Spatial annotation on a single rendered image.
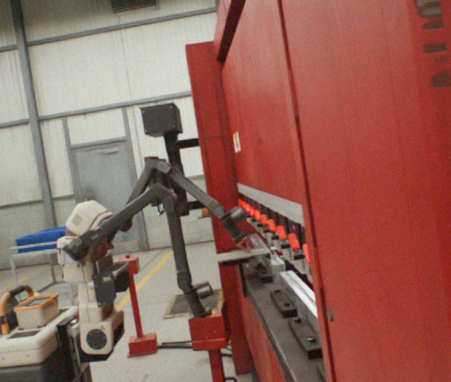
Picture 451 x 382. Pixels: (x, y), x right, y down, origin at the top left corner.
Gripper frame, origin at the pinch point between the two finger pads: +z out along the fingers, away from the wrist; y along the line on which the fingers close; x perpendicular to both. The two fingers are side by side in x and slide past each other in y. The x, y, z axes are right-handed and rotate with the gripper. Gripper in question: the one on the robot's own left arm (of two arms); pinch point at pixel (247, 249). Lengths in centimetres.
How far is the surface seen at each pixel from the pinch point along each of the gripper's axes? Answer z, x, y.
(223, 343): 20, 34, -36
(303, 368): 12, 6, -120
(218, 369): 31, 44, -28
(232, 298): 39, 30, 86
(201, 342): 14, 41, -35
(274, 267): 9.4, -5.4, -23.8
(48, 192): -173, 252, 727
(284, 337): 12, 7, -94
